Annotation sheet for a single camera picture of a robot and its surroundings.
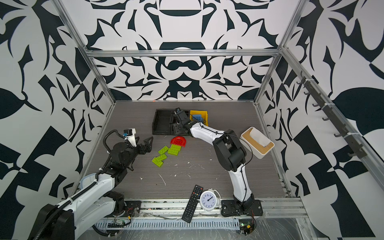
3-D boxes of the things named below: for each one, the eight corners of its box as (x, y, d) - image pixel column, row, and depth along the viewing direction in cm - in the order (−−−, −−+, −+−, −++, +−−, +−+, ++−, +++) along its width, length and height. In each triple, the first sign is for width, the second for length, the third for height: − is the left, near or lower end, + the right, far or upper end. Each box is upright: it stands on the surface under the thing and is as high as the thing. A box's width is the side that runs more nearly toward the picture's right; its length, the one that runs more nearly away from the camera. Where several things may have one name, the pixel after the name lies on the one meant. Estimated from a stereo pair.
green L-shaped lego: (152, 161, 91) (151, 160, 89) (161, 153, 95) (160, 151, 93) (159, 167, 89) (159, 166, 87) (168, 158, 92) (167, 157, 90)
